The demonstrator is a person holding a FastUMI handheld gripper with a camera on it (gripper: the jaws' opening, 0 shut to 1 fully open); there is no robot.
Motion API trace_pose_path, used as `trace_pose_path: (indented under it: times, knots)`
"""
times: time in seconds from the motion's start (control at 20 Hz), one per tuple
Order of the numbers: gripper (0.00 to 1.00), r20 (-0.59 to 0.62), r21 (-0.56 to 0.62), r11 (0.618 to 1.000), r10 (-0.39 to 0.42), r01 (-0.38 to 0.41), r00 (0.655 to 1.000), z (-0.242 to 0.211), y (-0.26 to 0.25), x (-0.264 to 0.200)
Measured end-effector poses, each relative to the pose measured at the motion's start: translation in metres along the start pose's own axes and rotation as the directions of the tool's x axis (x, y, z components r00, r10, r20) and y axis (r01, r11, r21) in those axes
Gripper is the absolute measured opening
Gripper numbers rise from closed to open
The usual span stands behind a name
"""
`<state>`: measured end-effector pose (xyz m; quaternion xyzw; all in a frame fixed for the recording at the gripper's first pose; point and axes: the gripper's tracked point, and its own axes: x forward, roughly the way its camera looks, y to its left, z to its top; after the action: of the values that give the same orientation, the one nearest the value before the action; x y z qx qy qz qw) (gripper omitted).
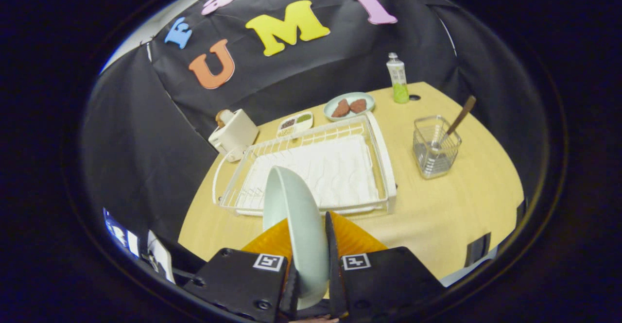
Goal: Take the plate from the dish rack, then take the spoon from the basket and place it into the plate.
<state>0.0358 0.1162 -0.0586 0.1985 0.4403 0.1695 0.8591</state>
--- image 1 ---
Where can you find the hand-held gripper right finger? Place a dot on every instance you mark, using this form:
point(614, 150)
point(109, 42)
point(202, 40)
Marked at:
point(335, 274)

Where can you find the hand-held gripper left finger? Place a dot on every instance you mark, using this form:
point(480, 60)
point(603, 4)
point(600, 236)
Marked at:
point(233, 279)

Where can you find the pale green plate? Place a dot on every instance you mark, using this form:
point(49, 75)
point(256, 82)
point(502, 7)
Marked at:
point(296, 226)

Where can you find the white divided sauce dish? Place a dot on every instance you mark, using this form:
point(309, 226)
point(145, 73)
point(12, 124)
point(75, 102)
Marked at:
point(295, 124)

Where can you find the small green plate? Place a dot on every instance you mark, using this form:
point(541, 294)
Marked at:
point(350, 95)

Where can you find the white drain tray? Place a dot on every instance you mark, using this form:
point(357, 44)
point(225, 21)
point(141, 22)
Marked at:
point(340, 172)

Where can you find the white toaster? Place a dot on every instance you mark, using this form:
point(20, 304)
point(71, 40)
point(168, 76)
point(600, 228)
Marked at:
point(238, 133)

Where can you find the brown bread slice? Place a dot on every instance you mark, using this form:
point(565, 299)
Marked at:
point(223, 118)

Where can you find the brown cookie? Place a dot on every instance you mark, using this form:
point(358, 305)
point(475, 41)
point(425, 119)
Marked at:
point(341, 109)
point(358, 106)

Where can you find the green drink bottle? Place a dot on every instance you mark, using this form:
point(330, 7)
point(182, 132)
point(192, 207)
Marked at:
point(398, 80)

